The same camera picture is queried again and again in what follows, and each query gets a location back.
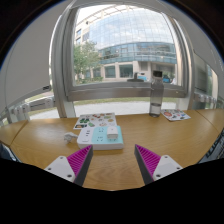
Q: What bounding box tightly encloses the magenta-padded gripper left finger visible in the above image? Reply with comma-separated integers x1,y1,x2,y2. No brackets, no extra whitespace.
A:
44,144,94,187

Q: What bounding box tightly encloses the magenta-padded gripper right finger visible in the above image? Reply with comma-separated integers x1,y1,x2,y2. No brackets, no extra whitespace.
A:
134,144,184,185

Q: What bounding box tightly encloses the white plug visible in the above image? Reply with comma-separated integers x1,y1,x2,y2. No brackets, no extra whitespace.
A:
63,132,79,144

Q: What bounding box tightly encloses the white and teal power strip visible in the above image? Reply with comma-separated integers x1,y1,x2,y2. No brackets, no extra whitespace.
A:
76,125,125,151

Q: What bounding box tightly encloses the small colourful sticker sheet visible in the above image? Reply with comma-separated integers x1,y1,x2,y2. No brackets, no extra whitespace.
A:
160,108,192,122

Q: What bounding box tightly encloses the dark chair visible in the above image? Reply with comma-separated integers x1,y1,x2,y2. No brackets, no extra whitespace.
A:
199,128,224,164

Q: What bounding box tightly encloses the large colourful sticker sheet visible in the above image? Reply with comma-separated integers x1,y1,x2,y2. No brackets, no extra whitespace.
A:
73,112,118,130

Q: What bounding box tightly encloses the long white radiator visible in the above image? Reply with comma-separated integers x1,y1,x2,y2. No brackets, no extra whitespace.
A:
0,96,56,125

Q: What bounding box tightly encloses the clear bottle with black cap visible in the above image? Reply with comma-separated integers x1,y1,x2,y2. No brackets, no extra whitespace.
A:
148,70,165,118

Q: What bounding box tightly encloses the short white radiator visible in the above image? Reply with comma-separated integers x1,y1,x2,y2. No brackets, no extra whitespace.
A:
193,92,221,105

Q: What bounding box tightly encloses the grey window handle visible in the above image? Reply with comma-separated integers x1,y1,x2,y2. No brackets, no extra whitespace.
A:
127,72,145,83

